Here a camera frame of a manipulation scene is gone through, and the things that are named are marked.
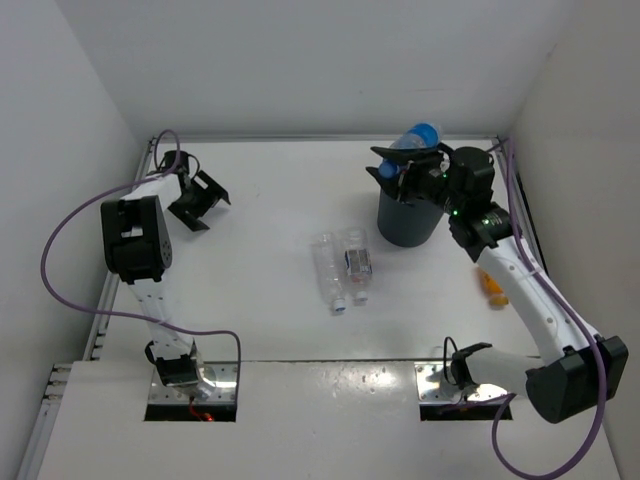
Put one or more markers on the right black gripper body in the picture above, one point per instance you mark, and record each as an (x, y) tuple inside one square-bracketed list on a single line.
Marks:
[(424, 179)]

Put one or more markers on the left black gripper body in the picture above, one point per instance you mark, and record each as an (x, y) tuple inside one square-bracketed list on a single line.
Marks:
[(189, 197)]

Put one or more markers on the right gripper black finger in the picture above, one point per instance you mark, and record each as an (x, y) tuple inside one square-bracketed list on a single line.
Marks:
[(406, 155), (388, 178)]

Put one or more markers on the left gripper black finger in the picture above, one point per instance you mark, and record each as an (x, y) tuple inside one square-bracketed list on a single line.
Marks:
[(190, 217), (211, 187)]

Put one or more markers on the blue plastic bottle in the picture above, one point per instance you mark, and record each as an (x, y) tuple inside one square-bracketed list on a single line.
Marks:
[(421, 135)]

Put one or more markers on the clear labelled plastic bottle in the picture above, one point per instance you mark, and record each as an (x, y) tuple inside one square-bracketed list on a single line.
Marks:
[(357, 263)]

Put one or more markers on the clear unlabelled plastic bottle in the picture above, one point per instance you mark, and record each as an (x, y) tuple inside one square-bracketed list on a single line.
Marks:
[(328, 272)]

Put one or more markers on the orange plastic bottle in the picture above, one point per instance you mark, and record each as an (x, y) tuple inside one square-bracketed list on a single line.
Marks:
[(493, 292)]

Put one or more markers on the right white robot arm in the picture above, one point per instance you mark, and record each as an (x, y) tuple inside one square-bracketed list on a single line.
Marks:
[(576, 368)]

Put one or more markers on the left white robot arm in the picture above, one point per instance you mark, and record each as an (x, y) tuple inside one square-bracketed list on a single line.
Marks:
[(138, 249)]

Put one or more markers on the dark grey plastic bin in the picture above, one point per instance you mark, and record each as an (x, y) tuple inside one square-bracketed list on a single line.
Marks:
[(407, 225)]

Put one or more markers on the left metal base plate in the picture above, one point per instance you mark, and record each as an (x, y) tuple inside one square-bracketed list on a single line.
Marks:
[(217, 388)]

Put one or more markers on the metal base plate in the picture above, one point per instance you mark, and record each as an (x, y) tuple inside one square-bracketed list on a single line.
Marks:
[(217, 388), (434, 390)]

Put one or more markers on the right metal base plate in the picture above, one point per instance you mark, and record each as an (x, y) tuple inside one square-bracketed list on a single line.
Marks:
[(434, 390)]

